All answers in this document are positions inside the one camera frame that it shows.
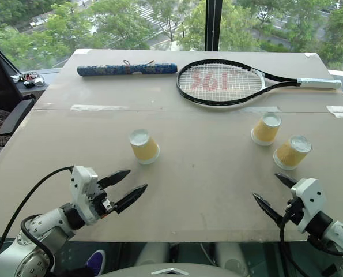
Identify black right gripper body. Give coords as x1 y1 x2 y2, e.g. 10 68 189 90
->
280 197 305 227

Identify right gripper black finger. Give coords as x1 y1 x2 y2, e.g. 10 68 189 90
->
274 173 298 190
252 192 285 226

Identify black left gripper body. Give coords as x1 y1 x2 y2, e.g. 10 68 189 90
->
89 184 116 219

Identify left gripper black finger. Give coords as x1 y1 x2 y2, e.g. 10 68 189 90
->
97 169 131 189
113 183 149 215

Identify yellow paper cup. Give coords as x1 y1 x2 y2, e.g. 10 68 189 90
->
250 111 282 147
129 128 161 166
272 135 312 171

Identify white rounded shape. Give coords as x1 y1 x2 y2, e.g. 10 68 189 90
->
216 242 250 275
135 242 172 267

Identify clear tape strip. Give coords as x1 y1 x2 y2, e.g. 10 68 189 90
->
326 105 343 119

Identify black and white tennis racket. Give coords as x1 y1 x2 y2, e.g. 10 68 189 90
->
175 58 343 106

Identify blue patterned rolled tube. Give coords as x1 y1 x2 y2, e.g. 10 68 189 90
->
76 59 179 78

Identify black office chair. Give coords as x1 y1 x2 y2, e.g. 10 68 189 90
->
0 36 50 152

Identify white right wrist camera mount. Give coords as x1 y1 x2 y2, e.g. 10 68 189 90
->
290 177 325 234

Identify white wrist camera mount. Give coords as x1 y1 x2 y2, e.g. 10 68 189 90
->
69 165 100 226
290 177 325 234

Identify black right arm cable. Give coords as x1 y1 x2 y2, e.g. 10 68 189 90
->
279 201 302 277

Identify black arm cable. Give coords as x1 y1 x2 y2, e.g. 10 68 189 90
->
0 165 75 277
279 201 302 277

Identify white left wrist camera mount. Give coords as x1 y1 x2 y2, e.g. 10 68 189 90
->
69 165 100 226

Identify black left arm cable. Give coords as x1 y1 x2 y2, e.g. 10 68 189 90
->
0 165 75 277

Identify small electronics and wires clutter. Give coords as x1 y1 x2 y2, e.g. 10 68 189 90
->
10 70 47 88

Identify black window frame post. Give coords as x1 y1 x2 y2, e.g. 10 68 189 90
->
204 0 224 53

